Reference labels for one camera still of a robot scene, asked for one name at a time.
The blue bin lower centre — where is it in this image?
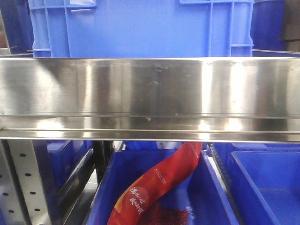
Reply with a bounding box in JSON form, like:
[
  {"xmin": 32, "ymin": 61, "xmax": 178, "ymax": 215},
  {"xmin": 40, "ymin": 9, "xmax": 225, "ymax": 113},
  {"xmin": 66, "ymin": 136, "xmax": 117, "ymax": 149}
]
[{"xmin": 87, "ymin": 150, "xmax": 238, "ymax": 225}]

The large blue plastic crate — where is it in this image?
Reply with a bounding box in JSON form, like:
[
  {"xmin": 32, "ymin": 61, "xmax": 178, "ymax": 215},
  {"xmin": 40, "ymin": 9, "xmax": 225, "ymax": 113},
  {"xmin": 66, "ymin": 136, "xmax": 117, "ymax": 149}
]
[{"xmin": 29, "ymin": 0, "xmax": 254, "ymax": 58}]

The stainless steel shelf rail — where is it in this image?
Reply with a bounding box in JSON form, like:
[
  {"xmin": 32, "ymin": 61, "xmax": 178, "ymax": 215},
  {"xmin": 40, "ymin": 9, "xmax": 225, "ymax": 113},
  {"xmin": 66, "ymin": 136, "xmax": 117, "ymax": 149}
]
[{"xmin": 0, "ymin": 57, "xmax": 300, "ymax": 142}]

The perforated metal shelf upright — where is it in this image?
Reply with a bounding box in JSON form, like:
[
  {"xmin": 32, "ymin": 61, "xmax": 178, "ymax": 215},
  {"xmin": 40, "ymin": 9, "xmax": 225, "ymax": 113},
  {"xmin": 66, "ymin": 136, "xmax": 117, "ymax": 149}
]
[{"xmin": 0, "ymin": 140, "xmax": 53, "ymax": 225}]

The blue bin lower left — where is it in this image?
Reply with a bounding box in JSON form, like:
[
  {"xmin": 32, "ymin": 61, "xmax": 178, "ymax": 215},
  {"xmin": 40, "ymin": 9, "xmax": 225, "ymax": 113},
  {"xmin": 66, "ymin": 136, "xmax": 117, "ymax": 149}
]
[{"xmin": 46, "ymin": 140, "xmax": 92, "ymax": 188}]

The blue bin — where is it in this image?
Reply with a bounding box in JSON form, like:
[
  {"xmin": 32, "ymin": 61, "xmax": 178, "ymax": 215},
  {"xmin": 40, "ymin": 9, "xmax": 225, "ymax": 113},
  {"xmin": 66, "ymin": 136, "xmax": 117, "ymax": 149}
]
[
  {"xmin": 46, "ymin": 140, "xmax": 92, "ymax": 188},
  {"xmin": 210, "ymin": 142, "xmax": 300, "ymax": 225},
  {"xmin": 87, "ymin": 150, "xmax": 238, "ymax": 225}
]

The blue bin lower right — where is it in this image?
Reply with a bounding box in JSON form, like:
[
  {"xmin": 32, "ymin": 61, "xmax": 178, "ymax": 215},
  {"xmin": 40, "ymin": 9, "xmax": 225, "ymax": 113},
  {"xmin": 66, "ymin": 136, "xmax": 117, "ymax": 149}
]
[{"xmin": 210, "ymin": 142, "xmax": 300, "ymax": 225}]

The red printed bag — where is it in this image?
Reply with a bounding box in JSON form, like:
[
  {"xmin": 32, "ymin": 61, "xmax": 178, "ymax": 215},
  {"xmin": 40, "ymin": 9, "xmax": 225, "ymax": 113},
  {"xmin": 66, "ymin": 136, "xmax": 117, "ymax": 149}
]
[{"xmin": 107, "ymin": 142, "xmax": 203, "ymax": 225}]

